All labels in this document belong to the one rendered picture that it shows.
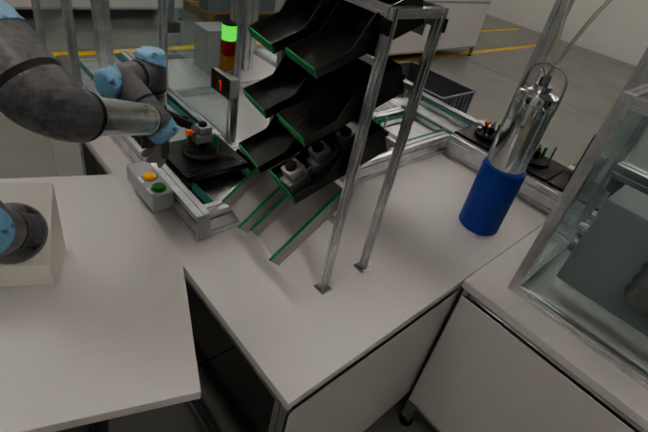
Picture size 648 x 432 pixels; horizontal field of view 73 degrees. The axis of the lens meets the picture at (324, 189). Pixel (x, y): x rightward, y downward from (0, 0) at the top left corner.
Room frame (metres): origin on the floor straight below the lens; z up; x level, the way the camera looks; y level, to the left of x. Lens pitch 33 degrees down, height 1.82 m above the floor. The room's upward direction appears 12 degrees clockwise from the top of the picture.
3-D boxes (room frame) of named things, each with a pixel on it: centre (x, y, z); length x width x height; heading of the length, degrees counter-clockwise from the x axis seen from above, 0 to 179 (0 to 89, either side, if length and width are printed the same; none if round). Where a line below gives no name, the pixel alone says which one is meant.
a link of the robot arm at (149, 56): (1.09, 0.52, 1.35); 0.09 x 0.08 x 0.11; 160
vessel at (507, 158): (1.45, -0.62, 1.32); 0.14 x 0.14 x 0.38
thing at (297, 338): (1.58, 0.06, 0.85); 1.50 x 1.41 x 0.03; 48
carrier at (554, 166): (1.90, -0.93, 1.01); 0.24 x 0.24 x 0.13; 48
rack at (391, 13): (1.10, 0.00, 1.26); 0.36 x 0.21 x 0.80; 48
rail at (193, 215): (1.32, 0.66, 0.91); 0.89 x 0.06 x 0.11; 48
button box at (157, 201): (1.15, 0.56, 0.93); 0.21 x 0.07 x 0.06; 48
